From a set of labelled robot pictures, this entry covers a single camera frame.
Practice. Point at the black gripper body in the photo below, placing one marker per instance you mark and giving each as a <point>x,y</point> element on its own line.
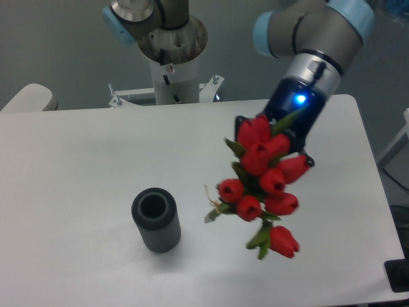
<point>282,126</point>

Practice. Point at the red tulip bouquet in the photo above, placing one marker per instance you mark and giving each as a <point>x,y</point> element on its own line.
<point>264,167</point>

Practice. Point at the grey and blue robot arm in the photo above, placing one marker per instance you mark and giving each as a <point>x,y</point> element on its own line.
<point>321,38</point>

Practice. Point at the dark grey ribbed vase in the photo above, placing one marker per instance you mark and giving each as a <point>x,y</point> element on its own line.
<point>155,214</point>

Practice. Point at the white furniture at right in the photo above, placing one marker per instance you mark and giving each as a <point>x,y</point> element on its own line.
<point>398,142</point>

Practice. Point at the black device at table edge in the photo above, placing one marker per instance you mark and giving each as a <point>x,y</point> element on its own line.
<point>397,274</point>

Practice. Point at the beige chair back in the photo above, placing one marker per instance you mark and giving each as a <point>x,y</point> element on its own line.
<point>30,99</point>

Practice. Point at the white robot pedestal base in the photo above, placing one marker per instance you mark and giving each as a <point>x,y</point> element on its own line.
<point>172,85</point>

